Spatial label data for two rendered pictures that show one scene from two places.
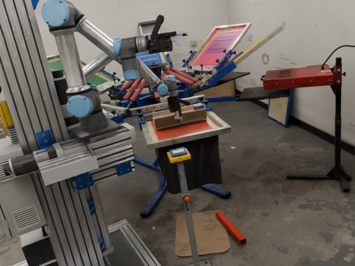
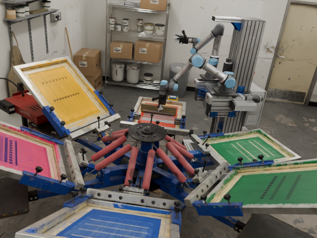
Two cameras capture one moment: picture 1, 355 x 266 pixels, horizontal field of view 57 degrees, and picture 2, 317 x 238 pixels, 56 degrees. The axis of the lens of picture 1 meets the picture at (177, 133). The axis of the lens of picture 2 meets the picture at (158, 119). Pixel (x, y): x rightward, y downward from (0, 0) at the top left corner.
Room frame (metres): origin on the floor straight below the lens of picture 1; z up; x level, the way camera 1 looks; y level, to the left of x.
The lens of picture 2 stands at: (5.47, 0.62, 2.42)
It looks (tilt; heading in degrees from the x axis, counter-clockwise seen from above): 26 degrees down; 192
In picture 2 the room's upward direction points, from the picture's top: 6 degrees clockwise
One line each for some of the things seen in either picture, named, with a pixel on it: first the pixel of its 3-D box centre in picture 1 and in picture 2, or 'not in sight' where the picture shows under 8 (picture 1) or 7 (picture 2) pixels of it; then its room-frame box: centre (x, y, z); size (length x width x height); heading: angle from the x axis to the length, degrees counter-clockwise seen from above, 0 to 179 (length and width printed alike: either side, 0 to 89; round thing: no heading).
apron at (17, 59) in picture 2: not in sight; (18, 71); (2.21, -2.04, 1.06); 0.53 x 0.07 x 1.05; 8
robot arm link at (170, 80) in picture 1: (170, 83); (163, 85); (2.44, -0.01, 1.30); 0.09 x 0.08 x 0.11; 101
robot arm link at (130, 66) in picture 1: (130, 67); not in sight; (1.61, 0.17, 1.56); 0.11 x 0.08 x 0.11; 0
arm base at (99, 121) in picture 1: (93, 118); (211, 73); (1.72, 0.44, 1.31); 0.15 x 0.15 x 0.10
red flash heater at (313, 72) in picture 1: (298, 77); (39, 104); (2.99, -1.19, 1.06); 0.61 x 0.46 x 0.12; 68
